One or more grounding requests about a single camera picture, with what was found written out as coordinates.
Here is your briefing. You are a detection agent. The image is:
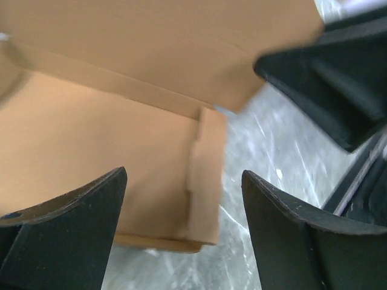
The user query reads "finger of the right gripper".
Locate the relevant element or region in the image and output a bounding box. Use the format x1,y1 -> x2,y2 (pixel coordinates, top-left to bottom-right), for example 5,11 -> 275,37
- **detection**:
254,24 -> 386,152

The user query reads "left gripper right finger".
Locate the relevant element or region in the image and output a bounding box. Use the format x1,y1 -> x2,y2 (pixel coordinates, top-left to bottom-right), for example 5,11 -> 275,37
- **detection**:
241,170 -> 386,289

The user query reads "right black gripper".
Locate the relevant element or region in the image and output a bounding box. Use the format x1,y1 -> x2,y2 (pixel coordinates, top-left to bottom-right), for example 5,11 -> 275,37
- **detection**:
320,0 -> 387,227

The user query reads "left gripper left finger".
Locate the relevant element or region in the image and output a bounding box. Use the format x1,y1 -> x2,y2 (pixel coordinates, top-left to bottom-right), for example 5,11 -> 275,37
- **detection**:
1,167 -> 127,289

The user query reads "brown cardboard box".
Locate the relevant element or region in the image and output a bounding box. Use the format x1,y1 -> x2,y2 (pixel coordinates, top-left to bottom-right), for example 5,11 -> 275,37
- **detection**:
1,1 -> 323,253

